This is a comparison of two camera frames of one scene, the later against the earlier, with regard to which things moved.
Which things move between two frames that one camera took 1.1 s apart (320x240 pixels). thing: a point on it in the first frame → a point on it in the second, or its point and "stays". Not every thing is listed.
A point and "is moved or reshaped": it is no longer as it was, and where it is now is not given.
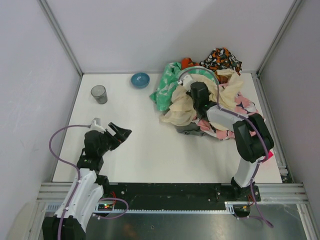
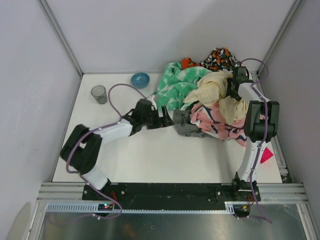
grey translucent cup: [100, 94] stays
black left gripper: [114, 137] → [158, 119]
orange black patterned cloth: [221, 58] stays
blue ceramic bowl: [140, 80] stays
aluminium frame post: [295, 7] stays
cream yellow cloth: [223, 92] is moved or reshaped
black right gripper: [198, 89] → [231, 88]
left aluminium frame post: [56, 26] stays
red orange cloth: [186, 62] stays
